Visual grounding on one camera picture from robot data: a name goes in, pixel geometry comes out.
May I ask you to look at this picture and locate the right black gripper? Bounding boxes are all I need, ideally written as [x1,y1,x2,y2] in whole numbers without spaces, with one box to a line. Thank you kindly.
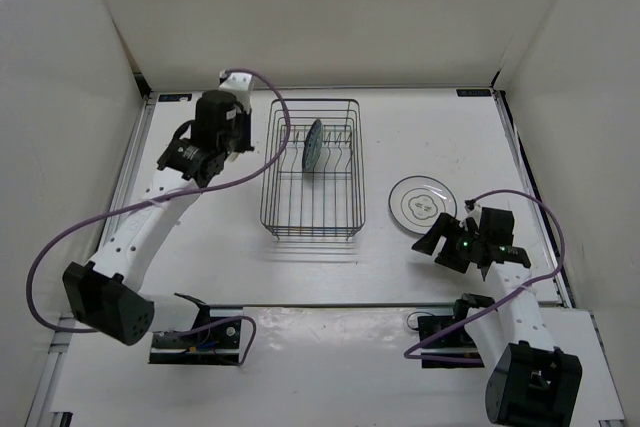
[412,213,485,274]

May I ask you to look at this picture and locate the white plate with dark rim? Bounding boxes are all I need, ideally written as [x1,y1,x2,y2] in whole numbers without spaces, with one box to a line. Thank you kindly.
[388,175,458,235]

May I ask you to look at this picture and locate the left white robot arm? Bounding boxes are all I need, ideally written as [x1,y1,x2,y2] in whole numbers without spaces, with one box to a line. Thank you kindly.
[62,87,252,347]

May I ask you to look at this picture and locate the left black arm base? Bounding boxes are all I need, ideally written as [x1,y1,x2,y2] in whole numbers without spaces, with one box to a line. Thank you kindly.
[148,316,242,366]

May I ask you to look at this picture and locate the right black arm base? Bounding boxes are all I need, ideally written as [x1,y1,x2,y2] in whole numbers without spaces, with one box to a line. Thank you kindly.
[406,293,494,369]

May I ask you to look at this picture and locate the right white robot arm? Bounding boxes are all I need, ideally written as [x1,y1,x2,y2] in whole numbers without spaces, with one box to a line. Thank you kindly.
[412,207,583,426]

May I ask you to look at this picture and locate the teal patterned plate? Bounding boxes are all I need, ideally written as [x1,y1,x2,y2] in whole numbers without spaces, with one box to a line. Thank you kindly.
[301,119,324,173]

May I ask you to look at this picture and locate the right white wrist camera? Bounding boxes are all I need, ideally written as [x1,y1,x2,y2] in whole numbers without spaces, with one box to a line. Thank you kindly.
[461,199,482,234]

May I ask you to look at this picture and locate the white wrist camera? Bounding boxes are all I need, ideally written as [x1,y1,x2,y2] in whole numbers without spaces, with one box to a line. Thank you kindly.
[461,199,482,234]
[218,72,254,112]

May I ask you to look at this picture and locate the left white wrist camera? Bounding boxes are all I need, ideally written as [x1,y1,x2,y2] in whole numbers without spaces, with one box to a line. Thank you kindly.
[218,72,254,112]

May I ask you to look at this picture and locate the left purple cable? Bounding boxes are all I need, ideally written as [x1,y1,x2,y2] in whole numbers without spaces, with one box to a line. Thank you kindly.
[25,66,294,366]

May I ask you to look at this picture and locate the left aluminium frame rail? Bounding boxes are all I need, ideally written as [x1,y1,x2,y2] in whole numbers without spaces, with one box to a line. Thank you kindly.
[29,91,159,427]

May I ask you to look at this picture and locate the wire dish rack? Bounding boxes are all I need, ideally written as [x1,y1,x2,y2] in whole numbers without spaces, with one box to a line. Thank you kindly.
[260,98,366,240]

